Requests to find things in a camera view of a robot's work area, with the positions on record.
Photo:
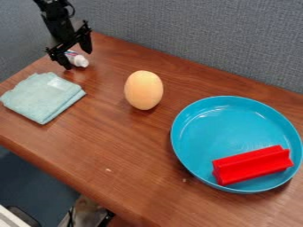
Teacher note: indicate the blue round plate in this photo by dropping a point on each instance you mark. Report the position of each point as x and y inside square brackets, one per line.
[220, 126]

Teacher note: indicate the white toothpaste tube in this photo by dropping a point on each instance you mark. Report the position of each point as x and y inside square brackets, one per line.
[76, 59]

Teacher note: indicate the orange egg-shaped object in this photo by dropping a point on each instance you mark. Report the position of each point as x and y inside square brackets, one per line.
[143, 90]

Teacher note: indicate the light green folded cloth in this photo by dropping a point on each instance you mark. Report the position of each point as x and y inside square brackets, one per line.
[41, 97]

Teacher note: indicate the white object bottom left corner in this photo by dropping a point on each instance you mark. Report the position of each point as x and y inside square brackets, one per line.
[9, 220]

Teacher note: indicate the grey bag under table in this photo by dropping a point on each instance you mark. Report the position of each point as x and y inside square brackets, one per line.
[85, 214]

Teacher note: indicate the red plastic block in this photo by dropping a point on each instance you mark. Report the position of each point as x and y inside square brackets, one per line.
[245, 166]

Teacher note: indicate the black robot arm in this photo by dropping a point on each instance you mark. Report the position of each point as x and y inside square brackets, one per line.
[55, 9]

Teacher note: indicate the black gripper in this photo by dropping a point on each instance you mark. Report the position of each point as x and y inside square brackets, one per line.
[67, 33]

